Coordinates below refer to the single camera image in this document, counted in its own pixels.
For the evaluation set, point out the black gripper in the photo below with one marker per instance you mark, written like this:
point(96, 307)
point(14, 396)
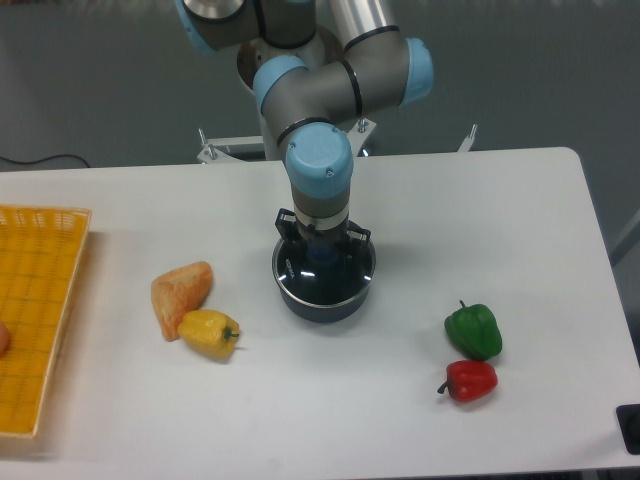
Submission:
point(353, 241)

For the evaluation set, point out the glass lid blue knob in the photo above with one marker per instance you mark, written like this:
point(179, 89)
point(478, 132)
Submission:
point(322, 275)

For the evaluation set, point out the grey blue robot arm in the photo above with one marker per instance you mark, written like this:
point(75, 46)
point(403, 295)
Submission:
point(302, 99)

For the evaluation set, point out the dark blue saucepan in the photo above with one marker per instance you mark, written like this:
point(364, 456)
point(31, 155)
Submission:
point(322, 310)

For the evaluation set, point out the yellow toy bell pepper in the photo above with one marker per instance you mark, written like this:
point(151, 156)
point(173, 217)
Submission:
point(210, 332)

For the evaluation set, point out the toy bread piece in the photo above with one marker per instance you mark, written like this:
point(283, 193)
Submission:
point(177, 292)

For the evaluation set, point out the green toy bell pepper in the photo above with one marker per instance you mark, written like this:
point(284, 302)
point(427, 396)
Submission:
point(473, 330)

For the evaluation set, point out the red toy bell pepper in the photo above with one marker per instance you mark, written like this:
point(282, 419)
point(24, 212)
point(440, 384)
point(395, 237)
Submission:
point(469, 380)

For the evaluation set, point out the yellow woven basket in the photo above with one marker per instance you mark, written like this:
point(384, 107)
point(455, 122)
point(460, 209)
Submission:
point(41, 252)

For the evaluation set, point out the black table edge device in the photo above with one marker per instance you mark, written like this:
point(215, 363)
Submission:
point(628, 417)

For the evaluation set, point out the white metal base frame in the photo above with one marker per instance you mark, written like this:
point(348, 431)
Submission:
point(366, 139)

